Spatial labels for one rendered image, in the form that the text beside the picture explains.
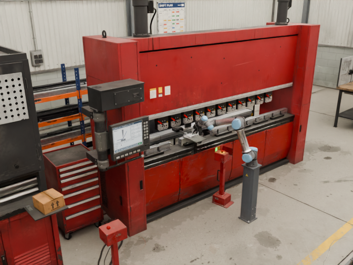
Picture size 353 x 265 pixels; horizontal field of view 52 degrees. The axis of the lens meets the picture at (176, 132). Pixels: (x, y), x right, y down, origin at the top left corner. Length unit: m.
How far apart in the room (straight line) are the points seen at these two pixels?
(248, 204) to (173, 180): 1.00
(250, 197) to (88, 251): 2.04
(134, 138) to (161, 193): 1.29
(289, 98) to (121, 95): 3.54
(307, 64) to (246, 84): 1.15
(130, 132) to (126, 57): 0.78
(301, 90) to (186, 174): 2.42
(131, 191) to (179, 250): 0.88
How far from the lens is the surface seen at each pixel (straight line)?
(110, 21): 8.75
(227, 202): 5.19
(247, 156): 4.32
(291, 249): 4.56
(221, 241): 4.52
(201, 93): 4.76
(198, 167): 4.95
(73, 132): 5.78
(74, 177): 4.28
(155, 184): 4.59
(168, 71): 4.36
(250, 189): 4.62
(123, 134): 3.53
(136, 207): 4.43
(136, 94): 3.53
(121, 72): 3.77
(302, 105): 6.21
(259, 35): 5.36
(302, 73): 6.10
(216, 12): 11.01
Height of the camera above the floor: 2.74
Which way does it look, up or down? 21 degrees down
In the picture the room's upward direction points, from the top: straight up
